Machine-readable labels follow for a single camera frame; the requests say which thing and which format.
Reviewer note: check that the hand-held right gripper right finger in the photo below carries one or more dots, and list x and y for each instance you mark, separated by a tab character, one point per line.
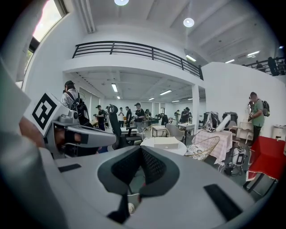
190	174

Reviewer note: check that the round ceiling light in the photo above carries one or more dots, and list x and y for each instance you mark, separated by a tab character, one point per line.
121	1
188	22

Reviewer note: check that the ceiling tube light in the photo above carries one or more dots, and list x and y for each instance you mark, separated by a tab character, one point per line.
190	58
114	87
165	92

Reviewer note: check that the window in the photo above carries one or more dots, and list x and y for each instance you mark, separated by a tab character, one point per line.
51	18

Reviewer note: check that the person's left hand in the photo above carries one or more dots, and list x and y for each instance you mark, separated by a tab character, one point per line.
60	137

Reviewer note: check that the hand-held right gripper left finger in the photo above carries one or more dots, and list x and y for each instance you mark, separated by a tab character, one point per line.
85	179

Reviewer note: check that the pink checked tablecloth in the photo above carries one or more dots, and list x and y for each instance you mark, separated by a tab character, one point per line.
212	138

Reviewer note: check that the black balcony railing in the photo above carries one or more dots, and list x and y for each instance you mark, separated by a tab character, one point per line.
277	67
152	53

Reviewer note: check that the white floor device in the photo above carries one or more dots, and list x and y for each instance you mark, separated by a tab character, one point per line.
238	158

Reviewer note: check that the black table frame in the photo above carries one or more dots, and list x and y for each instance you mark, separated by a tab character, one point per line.
259	183

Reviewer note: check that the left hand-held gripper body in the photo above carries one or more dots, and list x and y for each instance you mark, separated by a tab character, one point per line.
44	111

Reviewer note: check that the grey upholstered chair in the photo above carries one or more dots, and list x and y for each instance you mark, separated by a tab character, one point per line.
173	130

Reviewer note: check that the white oblong board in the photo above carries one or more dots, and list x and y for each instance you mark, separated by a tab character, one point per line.
223	123

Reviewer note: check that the white black backpack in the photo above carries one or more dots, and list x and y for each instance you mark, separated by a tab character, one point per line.
211	120

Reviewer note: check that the person's white shirt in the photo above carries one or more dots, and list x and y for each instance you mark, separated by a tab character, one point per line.
11	100

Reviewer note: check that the red tablecloth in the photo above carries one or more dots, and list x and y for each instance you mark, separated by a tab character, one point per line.
268	154

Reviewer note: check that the white top brown desk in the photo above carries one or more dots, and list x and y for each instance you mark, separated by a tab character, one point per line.
131	130

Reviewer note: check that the floral round cushion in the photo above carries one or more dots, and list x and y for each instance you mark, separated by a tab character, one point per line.
196	148

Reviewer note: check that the person's left forearm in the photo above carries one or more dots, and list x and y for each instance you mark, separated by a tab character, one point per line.
29	132

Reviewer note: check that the black office chair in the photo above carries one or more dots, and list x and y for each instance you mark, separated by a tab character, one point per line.
116	125

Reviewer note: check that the white round table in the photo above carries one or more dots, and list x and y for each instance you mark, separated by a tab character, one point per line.
181	147

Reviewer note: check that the white side cabinet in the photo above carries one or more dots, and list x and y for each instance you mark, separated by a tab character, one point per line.
245	129

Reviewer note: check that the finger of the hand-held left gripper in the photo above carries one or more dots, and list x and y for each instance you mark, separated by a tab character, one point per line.
98	138

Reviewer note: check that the white wooden stool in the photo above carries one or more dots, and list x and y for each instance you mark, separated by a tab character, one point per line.
279	132

